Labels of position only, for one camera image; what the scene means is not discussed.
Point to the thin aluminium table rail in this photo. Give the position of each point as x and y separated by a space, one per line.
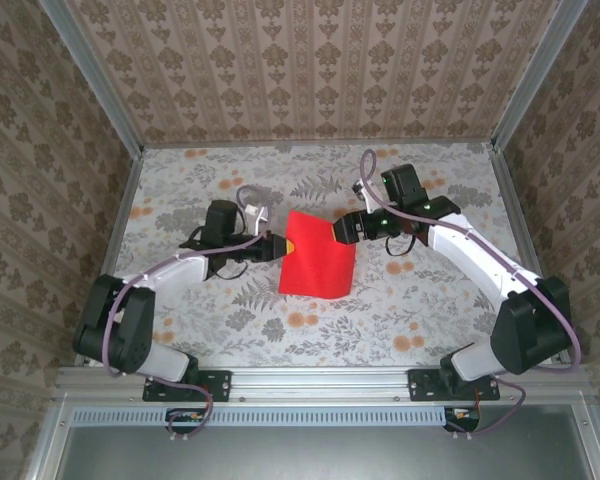
320 145

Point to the floral patterned table cover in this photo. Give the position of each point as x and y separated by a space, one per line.
330 345

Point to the aluminium panel frame bar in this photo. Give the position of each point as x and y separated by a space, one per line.
596 455
45 440

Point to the red paper sheet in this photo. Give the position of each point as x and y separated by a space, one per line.
315 265

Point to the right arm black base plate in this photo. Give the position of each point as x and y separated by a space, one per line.
422 387

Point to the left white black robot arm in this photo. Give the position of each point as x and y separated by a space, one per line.
175 270

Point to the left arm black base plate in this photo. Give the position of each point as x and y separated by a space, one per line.
217 387

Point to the long aluminium mounting rail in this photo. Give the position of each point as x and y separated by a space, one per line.
320 382

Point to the grey metal panel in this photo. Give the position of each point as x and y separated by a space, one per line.
320 455

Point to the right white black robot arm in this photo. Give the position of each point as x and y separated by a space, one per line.
480 255

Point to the aluminium table side rail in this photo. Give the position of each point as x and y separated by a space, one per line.
112 250
530 250

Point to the aluminium frame post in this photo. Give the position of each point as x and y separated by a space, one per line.
98 80
533 80

